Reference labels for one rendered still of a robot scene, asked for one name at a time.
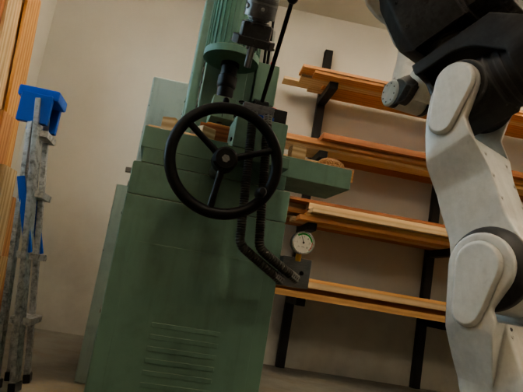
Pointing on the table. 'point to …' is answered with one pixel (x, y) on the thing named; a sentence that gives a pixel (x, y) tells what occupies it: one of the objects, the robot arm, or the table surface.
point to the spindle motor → (230, 19)
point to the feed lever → (275, 55)
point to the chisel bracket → (221, 113)
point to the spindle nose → (227, 78)
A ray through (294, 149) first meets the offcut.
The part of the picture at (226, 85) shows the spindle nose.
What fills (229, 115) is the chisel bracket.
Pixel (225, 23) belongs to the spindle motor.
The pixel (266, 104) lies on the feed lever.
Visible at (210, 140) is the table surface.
